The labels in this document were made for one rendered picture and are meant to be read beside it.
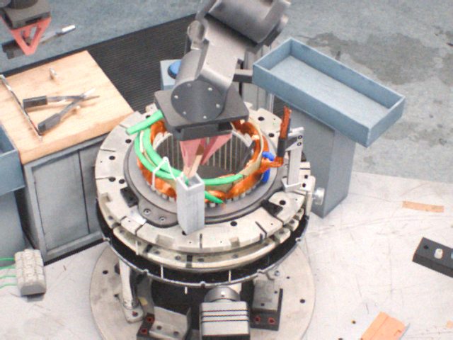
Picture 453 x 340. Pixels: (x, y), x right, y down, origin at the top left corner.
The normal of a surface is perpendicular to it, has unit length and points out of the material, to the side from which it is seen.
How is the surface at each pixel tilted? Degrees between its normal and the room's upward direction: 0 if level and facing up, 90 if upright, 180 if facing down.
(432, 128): 0
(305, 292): 0
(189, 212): 90
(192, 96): 88
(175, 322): 90
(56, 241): 90
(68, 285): 0
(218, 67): 31
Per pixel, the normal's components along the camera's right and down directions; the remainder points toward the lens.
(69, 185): 0.51, 0.62
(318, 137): -0.66, 0.52
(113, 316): 0.01, -0.71
